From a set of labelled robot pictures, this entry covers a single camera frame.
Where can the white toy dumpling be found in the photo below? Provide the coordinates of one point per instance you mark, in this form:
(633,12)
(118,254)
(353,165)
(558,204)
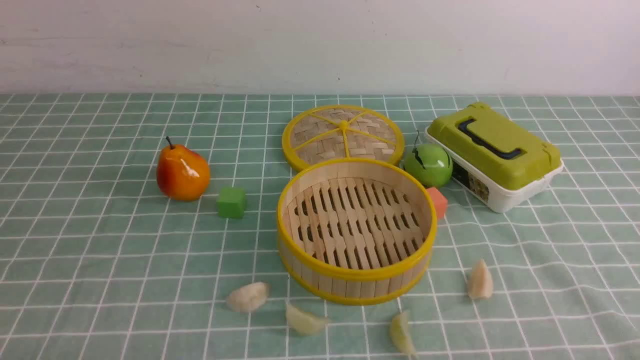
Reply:
(248,298)

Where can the pale yellow toy dumpling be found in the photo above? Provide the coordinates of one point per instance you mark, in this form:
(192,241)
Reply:
(303,322)

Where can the yellow green toy dumpling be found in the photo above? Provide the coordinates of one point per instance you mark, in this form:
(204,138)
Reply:
(400,334)

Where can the cream toy dumpling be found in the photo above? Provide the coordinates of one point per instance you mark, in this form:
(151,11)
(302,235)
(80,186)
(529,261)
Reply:
(480,283)

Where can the woven bamboo steamer lid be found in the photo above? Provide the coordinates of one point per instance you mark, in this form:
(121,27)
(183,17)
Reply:
(335,131)

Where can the bamboo steamer tray yellow rim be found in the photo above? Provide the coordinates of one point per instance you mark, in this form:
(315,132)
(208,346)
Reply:
(356,231)

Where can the green toy cube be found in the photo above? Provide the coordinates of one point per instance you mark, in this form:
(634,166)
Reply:
(231,202)

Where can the green toy apple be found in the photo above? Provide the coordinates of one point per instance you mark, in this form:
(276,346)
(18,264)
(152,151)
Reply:
(429,163)

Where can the orange pink toy cube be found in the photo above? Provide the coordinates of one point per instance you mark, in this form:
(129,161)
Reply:
(439,200)

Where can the orange red toy pear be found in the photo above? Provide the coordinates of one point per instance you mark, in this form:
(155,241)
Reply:
(182,174)

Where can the green lidded white lunchbox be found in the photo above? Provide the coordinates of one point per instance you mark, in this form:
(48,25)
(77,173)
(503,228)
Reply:
(498,161)

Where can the green checkered tablecloth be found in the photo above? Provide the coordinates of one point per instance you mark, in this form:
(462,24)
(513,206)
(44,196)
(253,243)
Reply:
(97,263)

